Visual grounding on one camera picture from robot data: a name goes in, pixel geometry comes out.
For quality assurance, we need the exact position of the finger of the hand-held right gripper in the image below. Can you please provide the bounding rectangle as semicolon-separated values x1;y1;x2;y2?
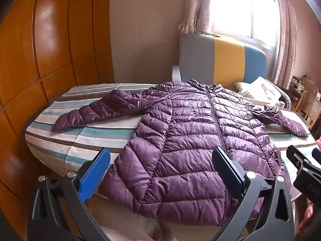
312;148;321;166
286;145;311;174

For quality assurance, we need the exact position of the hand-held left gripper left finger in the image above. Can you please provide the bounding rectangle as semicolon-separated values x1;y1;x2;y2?
27;147;111;241

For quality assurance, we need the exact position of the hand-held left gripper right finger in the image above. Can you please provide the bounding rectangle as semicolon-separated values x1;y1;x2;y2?
212;147;294;241

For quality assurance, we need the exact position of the purple down jacket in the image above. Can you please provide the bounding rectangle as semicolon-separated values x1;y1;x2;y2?
51;79;309;228

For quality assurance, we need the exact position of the person's right hand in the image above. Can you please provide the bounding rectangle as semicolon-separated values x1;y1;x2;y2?
298;203;316;234

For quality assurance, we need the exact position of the striped bed cover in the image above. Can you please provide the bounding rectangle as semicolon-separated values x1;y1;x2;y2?
25;82;318;206

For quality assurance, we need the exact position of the wicker chair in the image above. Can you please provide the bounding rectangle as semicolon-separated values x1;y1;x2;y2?
295;90;321;129

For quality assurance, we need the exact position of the grey striped round cushion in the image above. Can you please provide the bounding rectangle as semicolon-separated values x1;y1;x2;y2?
278;90;293;110

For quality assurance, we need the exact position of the cluttered side table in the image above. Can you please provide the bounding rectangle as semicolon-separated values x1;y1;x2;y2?
291;74;318;96

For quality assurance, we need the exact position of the white printed pillow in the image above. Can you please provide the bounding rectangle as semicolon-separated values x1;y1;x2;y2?
238;77;281;104

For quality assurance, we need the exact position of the cream pillow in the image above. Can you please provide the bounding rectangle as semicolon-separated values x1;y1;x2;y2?
233;82;251;94

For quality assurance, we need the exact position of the grey yellow blue sofa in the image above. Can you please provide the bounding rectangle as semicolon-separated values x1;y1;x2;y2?
172;33;267;91

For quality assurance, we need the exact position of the pink curtain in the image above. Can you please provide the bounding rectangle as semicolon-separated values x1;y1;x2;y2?
274;0;298;91

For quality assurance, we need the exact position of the wooden wardrobe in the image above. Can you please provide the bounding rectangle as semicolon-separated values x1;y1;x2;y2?
0;0;114;231

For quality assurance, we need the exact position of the bright window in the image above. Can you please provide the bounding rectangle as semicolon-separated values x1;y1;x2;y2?
211;0;281;53

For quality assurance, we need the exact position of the star print curtain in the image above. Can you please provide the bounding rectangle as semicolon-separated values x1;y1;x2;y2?
179;0;216;34

